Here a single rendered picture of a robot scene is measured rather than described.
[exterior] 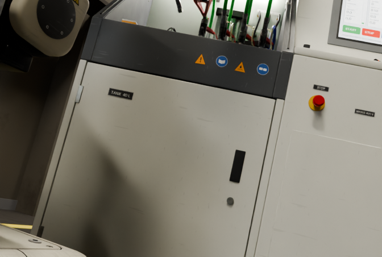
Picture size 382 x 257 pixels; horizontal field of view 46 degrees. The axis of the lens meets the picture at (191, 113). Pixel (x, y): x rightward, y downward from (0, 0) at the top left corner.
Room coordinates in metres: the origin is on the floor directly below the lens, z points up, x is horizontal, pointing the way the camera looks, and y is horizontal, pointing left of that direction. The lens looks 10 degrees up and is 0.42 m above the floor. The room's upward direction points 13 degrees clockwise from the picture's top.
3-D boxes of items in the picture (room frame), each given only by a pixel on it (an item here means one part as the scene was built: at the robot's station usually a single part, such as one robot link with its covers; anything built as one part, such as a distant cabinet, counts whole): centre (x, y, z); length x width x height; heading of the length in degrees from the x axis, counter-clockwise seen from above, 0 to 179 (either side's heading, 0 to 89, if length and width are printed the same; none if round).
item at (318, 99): (1.35, -0.38, 0.80); 0.05 x 0.04 x 0.05; 83
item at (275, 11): (1.92, -0.24, 1.20); 0.13 x 0.03 x 0.31; 83
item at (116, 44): (1.45, 0.06, 0.87); 0.62 x 0.04 x 0.16; 83
